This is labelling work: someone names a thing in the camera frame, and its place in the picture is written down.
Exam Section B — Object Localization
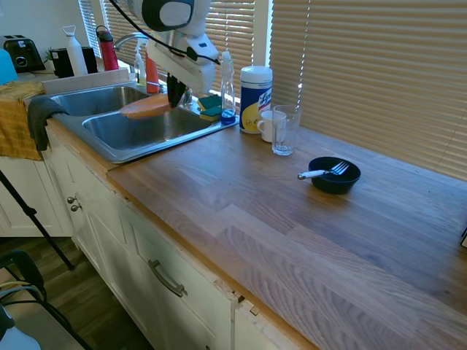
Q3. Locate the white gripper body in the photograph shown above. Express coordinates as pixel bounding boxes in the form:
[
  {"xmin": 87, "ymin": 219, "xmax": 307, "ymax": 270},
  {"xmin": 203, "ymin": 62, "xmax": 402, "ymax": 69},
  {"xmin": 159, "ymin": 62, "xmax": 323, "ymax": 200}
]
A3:
[{"xmin": 145, "ymin": 33, "xmax": 220, "ymax": 94}]

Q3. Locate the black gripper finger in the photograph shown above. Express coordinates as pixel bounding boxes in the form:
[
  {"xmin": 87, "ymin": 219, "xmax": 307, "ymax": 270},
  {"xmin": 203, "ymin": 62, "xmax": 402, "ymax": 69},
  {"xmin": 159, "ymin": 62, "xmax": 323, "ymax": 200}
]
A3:
[
  {"xmin": 174, "ymin": 78, "xmax": 188, "ymax": 109},
  {"xmin": 166, "ymin": 72, "xmax": 177, "ymax": 109}
]

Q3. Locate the orange plastic plate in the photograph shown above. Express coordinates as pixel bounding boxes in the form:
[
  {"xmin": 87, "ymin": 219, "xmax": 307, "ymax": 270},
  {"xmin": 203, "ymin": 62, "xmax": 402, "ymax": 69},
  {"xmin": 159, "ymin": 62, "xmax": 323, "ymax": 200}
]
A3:
[{"xmin": 120, "ymin": 93, "xmax": 173, "ymax": 120}]

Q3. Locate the stainless steel double sink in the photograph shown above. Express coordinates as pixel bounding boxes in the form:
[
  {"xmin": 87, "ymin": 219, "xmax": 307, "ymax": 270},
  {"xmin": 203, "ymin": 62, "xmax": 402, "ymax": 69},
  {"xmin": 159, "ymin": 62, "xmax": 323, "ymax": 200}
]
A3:
[{"xmin": 46, "ymin": 84, "xmax": 241, "ymax": 165}]

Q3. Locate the white ceramic mug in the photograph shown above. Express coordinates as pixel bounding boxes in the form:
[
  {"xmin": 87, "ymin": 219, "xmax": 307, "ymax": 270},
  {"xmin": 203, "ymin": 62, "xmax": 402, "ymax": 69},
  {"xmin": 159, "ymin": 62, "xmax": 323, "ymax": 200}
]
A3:
[{"xmin": 256, "ymin": 110, "xmax": 287, "ymax": 144}]

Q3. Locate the orange bottle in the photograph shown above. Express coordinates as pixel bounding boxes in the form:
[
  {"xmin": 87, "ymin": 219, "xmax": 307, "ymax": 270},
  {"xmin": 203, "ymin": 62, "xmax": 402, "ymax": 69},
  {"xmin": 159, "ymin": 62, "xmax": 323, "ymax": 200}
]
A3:
[{"xmin": 144, "ymin": 50, "xmax": 162, "ymax": 95}]

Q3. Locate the yellow green sponge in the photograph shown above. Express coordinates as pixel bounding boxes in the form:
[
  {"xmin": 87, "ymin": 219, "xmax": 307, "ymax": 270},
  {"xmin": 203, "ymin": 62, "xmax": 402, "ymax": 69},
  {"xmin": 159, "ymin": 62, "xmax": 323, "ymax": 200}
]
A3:
[
  {"xmin": 198, "ymin": 105, "xmax": 223, "ymax": 123},
  {"xmin": 196, "ymin": 93, "xmax": 223, "ymax": 112}
]

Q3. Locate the clear dish soap bottle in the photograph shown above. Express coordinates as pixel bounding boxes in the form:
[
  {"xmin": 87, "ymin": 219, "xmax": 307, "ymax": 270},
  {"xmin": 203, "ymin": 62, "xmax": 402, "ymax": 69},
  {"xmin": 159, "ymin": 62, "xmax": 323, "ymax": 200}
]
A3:
[{"xmin": 219, "ymin": 50, "xmax": 238, "ymax": 126}]

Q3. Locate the chrome faucet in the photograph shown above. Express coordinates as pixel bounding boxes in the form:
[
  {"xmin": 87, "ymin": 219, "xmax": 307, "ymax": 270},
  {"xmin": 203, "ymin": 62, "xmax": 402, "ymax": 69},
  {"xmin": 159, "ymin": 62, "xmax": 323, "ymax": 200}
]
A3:
[{"xmin": 112, "ymin": 31, "xmax": 151, "ymax": 53}]

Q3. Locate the narrow beige window blind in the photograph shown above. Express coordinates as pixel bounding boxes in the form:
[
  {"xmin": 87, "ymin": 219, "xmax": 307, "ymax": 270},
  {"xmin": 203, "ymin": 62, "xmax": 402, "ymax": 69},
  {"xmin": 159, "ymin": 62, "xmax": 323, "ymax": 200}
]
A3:
[{"xmin": 78, "ymin": 0, "xmax": 256, "ymax": 100}]

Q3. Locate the red water bottle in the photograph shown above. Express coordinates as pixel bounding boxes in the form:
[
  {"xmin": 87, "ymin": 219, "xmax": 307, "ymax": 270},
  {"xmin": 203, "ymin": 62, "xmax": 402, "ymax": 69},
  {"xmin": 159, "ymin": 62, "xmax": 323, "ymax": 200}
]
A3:
[{"xmin": 95, "ymin": 25, "xmax": 120, "ymax": 72}]

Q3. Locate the Lysol wipes canister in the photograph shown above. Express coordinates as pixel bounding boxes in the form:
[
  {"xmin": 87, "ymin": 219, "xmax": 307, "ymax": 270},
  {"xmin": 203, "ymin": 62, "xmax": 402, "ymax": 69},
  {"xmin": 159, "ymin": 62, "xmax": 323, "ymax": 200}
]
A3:
[{"xmin": 239, "ymin": 65, "xmax": 274, "ymax": 135}]

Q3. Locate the black canister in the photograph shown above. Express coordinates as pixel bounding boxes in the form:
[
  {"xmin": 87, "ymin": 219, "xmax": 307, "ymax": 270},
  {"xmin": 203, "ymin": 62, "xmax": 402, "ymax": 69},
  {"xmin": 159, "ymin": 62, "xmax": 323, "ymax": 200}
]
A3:
[
  {"xmin": 80, "ymin": 46, "xmax": 99, "ymax": 75},
  {"xmin": 50, "ymin": 47, "xmax": 76, "ymax": 79}
]

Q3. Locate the white water bottle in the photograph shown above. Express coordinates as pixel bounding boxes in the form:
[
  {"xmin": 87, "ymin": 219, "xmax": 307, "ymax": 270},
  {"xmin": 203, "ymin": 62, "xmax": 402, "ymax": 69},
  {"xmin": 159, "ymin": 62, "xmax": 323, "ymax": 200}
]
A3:
[{"xmin": 61, "ymin": 25, "xmax": 89, "ymax": 77}]

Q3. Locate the clear drinking glass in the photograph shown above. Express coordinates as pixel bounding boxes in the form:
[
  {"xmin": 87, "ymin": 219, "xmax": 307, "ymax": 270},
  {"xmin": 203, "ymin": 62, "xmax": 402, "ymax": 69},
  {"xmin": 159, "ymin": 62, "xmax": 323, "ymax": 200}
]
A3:
[{"xmin": 271, "ymin": 104, "xmax": 304, "ymax": 157}]

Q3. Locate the gray cloth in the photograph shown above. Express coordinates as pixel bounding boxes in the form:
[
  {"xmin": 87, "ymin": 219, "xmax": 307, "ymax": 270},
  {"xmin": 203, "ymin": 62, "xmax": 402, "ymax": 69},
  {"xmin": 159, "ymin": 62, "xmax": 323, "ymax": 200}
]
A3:
[{"xmin": 26, "ymin": 95, "xmax": 71, "ymax": 152}]

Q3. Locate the white kitchen cabinet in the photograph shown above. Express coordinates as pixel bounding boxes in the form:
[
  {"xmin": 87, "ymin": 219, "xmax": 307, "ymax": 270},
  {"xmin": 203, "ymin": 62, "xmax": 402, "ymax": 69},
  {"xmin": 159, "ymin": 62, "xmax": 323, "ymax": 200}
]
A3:
[{"xmin": 36, "ymin": 127, "xmax": 317, "ymax": 350}]

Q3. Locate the black toaster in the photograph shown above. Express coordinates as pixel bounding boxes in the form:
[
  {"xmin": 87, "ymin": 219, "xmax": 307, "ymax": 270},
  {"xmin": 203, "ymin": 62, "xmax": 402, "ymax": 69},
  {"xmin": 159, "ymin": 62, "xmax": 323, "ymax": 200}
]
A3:
[{"xmin": 2, "ymin": 34, "xmax": 47, "ymax": 74}]

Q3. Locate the yellow cloth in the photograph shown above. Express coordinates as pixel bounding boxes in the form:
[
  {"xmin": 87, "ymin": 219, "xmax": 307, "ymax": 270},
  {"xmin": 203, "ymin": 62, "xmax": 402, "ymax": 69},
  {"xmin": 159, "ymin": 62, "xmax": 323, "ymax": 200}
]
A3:
[{"xmin": 0, "ymin": 80, "xmax": 47, "ymax": 162}]

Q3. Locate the blue plastic object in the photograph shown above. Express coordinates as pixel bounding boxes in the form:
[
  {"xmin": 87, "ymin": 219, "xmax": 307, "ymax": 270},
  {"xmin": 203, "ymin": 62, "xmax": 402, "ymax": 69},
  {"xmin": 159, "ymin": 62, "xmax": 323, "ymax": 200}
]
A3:
[{"xmin": 0, "ymin": 47, "xmax": 19, "ymax": 86}]

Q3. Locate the black bowl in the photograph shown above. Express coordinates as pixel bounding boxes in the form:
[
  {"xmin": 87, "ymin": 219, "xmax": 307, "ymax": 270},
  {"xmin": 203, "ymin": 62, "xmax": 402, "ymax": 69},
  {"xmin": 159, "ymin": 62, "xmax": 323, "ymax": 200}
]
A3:
[{"xmin": 307, "ymin": 156, "xmax": 362, "ymax": 195}]

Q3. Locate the black tripod leg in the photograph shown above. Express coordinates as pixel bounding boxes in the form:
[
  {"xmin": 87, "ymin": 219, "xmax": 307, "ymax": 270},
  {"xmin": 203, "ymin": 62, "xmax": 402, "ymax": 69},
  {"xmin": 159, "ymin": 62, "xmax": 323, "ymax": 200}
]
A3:
[{"xmin": 0, "ymin": 168, "xmax": 76, "ymax": 272}]

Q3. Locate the wide beige window blind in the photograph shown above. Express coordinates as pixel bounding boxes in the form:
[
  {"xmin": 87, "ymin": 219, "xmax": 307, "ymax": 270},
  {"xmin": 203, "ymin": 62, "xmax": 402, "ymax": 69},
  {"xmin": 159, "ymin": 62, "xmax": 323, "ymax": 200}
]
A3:
[{"xmin": 269, "ymin": 0, "xmax": 467, "ymax": 182}]

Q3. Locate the white handled metal fork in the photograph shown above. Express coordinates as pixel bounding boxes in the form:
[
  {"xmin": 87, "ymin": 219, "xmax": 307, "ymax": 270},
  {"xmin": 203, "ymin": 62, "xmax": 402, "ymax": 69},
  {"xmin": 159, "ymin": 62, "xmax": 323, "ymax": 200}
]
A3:
[{"xmin": 296, "ymin": 160, "xmax": 351, "ymax": 182}]

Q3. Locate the metal drawer handle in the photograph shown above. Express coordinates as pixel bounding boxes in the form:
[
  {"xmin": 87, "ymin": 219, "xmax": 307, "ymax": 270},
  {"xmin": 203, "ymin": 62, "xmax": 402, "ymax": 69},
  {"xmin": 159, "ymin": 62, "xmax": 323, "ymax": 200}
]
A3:
[{"xmin": 147, "ymin": 259, "xmax": 188, "ymax": 298}]

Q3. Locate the black stand frame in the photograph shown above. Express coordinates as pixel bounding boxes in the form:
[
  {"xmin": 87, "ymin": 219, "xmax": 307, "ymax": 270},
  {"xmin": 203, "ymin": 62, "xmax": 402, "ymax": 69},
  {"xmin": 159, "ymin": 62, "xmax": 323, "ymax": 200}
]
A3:
[{"xmin": 0, "ymin": 249, "xmax": 93, "ymax": 350}]

